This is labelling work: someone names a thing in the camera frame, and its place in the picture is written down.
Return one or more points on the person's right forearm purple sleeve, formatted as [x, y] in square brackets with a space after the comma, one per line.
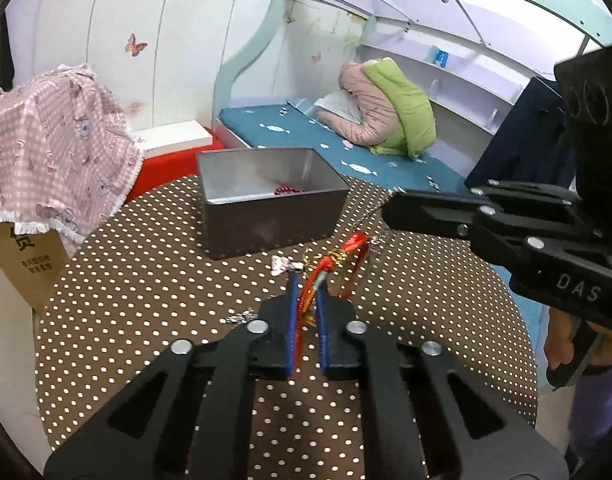
[598, 410]

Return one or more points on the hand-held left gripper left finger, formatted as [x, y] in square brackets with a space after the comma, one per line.
[291, 332]

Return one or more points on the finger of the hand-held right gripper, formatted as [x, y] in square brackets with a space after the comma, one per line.
[550, 275]
[445, 212]

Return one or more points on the small blue box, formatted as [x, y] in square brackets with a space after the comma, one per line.
[440, 56]

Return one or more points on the pink butterfly wall sticker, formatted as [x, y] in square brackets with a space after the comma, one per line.
[135, 45]

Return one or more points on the navy hanging garment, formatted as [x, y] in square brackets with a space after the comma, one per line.
[525, 145]

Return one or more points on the brown polka dot tablecloth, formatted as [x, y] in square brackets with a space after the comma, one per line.
[151, 270]

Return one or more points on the white pillow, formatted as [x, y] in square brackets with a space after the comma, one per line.
[336, 107]

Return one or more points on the grey metal tin box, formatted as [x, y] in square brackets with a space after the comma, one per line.
[266, 225]

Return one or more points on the red box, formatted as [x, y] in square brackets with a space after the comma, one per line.
[166, 167]

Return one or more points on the brown cardboard box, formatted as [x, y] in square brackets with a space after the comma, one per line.
[26, 270]

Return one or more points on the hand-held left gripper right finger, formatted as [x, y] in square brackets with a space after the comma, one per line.
[324, 332]

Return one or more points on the pink and green jacket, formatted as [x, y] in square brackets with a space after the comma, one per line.
[400, 110]

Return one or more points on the white wall shelf unit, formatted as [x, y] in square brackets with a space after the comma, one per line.
[465, 85]

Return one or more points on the flat white box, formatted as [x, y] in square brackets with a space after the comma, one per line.
[173, 137]

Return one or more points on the person's right hand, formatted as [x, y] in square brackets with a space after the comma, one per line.
[560, 340]

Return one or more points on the teal bed frame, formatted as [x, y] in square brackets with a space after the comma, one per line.
[246, 55]

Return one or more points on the pink checked frilled cloth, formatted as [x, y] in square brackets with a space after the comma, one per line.
[46, 150]

